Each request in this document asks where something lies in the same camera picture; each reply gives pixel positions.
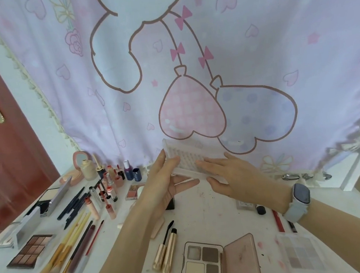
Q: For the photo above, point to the dark foundation box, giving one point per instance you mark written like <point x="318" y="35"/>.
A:
<point x="170" y="204"/>

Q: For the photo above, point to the person's right hand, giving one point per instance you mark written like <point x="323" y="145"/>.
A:
<point x="250" y="185"/>

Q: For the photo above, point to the small black white bottle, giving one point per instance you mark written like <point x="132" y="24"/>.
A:
<point x="109" y="192"/>

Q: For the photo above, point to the pink four-pan eyeshadow palette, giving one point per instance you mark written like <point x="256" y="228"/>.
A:
<point x="204" y="268"/>

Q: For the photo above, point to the clear eyeshadow compact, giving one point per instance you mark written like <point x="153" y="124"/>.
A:
<point x="301" y="251"/>

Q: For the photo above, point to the dark lip glaze wand cap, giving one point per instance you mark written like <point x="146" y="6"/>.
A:
<point x="121" y="175"/>

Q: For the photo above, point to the person's left hand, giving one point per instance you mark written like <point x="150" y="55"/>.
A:
<point x="156" y="193"/>

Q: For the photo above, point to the black eyeliner pencil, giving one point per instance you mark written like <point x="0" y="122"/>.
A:
<point x="76" y="211"/>

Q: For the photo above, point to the pink cushion compact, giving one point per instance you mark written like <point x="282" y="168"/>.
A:
<point x="77" y="178"/>

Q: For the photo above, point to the dark grey palette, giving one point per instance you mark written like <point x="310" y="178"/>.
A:
<point x="58" y="195"/>

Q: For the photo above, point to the cream gold tube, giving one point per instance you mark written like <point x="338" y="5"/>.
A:
<point x="170" y="255"/>

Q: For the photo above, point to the navy lipstick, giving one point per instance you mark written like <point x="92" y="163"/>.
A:
<point x="128" y="172"/>

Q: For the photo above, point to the white smartwatch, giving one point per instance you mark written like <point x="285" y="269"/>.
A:
<point x="297" y="203"/>

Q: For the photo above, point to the person's right forearm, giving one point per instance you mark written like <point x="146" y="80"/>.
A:
<point x="349" y="236"/>

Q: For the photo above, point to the lilac cartoon cloth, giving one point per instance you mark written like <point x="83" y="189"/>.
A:
<point x="253" y="40"/>

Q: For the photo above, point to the small red blush palette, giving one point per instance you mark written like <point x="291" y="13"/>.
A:
<point x="131" y="192"/>

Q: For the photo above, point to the black foundation bottle cap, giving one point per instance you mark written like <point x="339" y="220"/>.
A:
<point x="101" y="173"/>

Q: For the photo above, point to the brown lip gloss wand cap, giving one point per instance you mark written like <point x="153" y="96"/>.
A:
<point x="111" y="211"/>

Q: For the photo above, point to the person's left forearm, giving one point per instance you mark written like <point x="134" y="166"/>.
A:
<point x="124" y="256"/>

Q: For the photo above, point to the navy lipstick cap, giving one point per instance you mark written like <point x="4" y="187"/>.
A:
<point x="137" y="175"/>

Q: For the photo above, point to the brown wooden door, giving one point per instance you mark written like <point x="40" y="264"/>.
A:
<point x="5" y="156"/>

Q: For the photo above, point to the small clear square compact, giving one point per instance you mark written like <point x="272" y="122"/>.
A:
<point x="245" y="205"/>

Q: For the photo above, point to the white table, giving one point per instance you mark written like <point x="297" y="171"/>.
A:
<point x="206" y="220"/>

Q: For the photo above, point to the round white powder compact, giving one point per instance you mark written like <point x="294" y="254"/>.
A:
<point x="146" y="168"/>

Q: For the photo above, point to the orange brown eyeshadow palette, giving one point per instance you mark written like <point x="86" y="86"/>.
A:
<point x="29" y="251"/>

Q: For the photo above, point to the beige foundation bottle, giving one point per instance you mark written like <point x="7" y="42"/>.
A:
<point x="89" y="171"/>

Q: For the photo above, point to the silver pink lipstick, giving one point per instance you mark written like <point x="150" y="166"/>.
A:
<point x="109" y="180"/>

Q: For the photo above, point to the pink lipstick cap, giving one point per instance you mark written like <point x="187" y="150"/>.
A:
<point x="118" y="181"/>

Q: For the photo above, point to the small peach lip glaze tube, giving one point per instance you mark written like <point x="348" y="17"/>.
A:
<point x="110" y="170"/>

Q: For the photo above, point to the silver square palette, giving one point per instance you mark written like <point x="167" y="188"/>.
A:
<point x="26" y="231"/>

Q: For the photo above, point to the paper instruction sheet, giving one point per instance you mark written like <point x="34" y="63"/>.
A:
<point x="188" y="159"/>

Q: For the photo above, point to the small brown bottle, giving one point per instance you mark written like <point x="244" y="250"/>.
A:
<point x="261" y="210"/>

